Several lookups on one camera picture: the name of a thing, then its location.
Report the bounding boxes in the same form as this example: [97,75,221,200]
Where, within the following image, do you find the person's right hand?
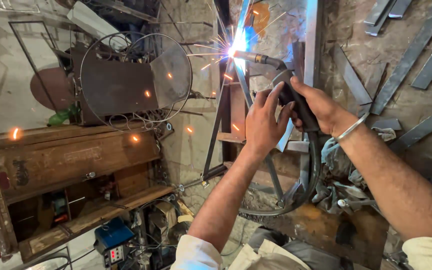
[289,76,359,139]

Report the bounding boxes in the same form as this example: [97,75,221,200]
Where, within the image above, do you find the person's left hand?
[244,82,296,152]

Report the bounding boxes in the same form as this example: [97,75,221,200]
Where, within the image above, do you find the black welding torch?
[233,50,321,133]

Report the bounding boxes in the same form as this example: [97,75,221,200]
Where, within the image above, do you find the short flat steel bar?
[331,44,373,106]

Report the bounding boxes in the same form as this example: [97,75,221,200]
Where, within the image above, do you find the silver wrist bangle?
[334,112,370,143]

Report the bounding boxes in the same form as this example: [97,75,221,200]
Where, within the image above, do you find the grey crumpled rag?
[311,127,397,215]

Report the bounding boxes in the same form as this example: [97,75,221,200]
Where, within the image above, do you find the bundle of steel strips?
[363,0,413,37]

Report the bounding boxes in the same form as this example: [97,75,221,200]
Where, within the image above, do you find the long flat steel bar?
[369,0,432,116]

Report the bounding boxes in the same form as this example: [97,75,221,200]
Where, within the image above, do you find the silver bolt tool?
[337,198,379,211]

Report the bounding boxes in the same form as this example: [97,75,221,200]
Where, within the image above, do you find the grey curved metal plate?
[149,42,193,110]

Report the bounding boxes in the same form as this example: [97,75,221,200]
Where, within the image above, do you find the grey trousers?
[246,227,355,270]

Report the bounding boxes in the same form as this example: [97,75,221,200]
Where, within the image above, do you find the brown rusty metal sheet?
[80,59,160,118]

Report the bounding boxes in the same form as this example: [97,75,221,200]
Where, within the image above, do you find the cream shirt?
[170,234,432,270]

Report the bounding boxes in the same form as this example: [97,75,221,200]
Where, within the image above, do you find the pale angled metal sheet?
[67,1,127,50]

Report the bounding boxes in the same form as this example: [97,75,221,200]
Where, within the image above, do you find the blue welding machine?
[93,217,136,269]

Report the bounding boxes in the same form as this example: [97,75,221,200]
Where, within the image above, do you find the wooden cabinet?
[0,123,176,264]

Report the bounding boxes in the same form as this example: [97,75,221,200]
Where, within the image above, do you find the green plastic bottle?
[47,104,80,127]

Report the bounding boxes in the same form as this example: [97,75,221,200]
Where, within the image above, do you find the round rusty metal disc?
[29,66,75,112]

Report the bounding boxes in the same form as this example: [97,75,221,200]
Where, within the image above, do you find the black torch hose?
[238,129,322,217]

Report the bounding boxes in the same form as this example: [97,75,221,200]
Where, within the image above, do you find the steel bar frame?
[201,0,322,211]

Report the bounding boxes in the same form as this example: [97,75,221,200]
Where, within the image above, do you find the pile of curled wire scrolls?
[107,108,173,133]

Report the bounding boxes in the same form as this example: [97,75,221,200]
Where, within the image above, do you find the large wire ring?
[79,32,194,133]

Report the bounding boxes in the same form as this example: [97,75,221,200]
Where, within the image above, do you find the thin rod rectangle frame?
[8,20,58,110]

